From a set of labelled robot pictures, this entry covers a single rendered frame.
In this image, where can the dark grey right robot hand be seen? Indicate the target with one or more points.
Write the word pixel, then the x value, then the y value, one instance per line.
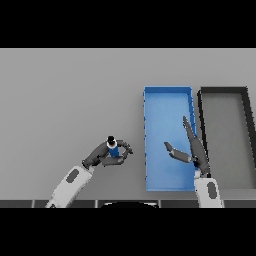
pixel 198 154

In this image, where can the blue rectangular bin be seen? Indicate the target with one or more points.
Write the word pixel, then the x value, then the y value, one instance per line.
pixel 168 138

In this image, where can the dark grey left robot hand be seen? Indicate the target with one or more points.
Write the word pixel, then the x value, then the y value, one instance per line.
pixel 98 155

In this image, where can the dark grey rectangular bin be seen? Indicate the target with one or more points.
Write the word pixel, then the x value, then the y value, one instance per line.
pixel 226 136

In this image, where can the blue pipe with dark end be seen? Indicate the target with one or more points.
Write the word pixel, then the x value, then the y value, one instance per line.
pixel 113 148

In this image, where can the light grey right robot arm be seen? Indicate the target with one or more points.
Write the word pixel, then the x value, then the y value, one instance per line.
pixel 208 192

